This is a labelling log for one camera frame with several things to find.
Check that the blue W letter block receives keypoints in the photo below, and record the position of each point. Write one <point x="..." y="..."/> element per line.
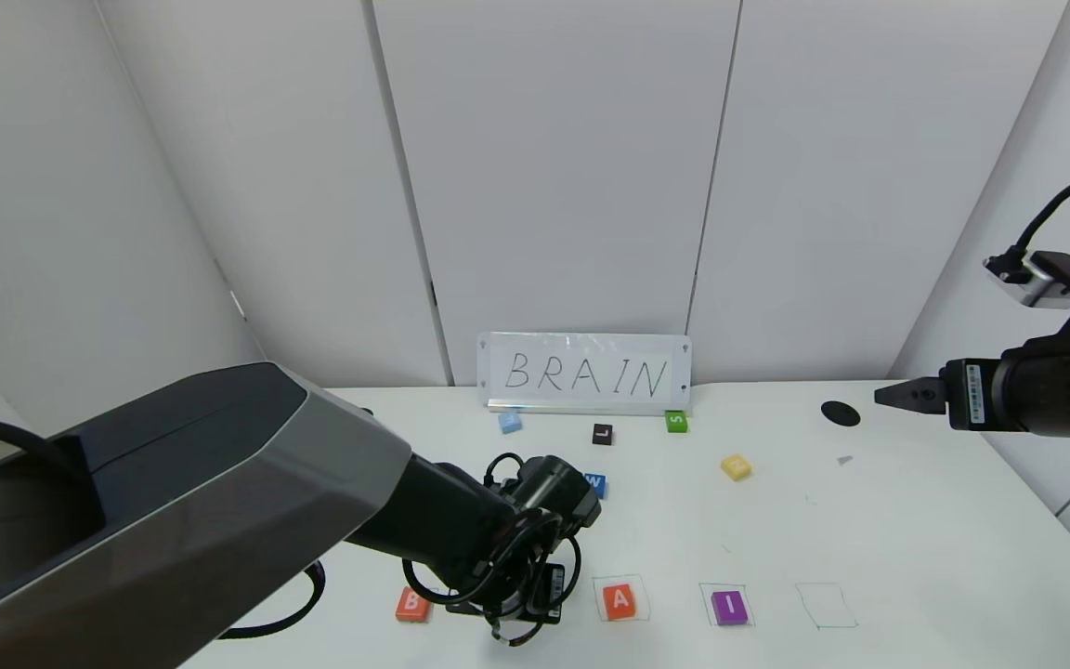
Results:
<point x="598" y="483"/>

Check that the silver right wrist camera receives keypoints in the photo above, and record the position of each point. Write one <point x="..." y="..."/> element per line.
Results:
<point x="1041" y="286"/>

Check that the yellow letter block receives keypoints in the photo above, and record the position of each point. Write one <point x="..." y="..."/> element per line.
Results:
<point x="736" y="466"/>

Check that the orange A letter block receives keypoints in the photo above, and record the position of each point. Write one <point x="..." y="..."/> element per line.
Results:
<point x="619" y="601"/>

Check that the green S letter block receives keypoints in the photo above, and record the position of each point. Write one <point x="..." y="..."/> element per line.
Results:
<point x="676" y="421"/>

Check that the white BRAIN sign board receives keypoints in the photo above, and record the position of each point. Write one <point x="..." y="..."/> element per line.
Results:
<point x="583" y="375"/>

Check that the orange B letter block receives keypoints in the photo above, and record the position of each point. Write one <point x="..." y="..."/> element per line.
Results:
<point x="411" y="606"/>

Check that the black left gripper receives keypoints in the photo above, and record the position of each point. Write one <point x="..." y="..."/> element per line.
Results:
<point x="549" y="589"/>

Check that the purple I letter block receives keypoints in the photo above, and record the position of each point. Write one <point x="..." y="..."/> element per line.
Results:
<point x="729" y="607"/>

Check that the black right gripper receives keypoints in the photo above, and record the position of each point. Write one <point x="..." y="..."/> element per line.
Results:
<point x="969" y="393"/>

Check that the light blue letter block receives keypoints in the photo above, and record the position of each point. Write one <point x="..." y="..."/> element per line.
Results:
<point x="510" y="422"/>

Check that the black L letter block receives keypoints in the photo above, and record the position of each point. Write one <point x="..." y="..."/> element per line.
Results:
<point x="602" y="434"/>

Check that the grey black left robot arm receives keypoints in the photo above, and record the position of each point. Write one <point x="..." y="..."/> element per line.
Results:
<point x="173" y="483"/>

